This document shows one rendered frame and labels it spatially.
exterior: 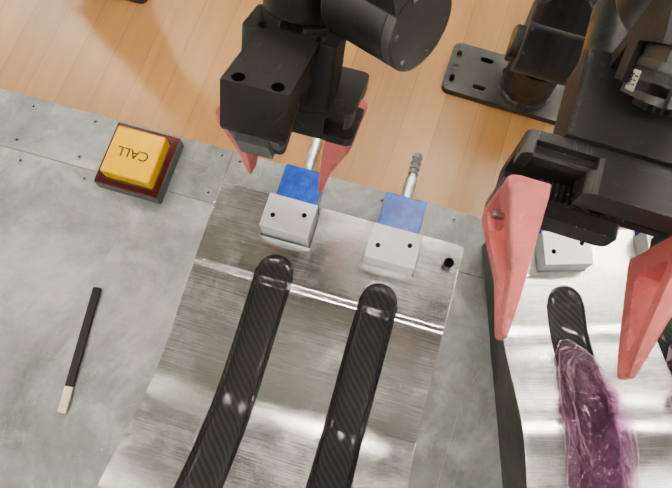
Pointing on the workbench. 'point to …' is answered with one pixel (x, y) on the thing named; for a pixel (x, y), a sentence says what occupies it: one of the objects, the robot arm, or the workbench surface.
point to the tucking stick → (79, 351)
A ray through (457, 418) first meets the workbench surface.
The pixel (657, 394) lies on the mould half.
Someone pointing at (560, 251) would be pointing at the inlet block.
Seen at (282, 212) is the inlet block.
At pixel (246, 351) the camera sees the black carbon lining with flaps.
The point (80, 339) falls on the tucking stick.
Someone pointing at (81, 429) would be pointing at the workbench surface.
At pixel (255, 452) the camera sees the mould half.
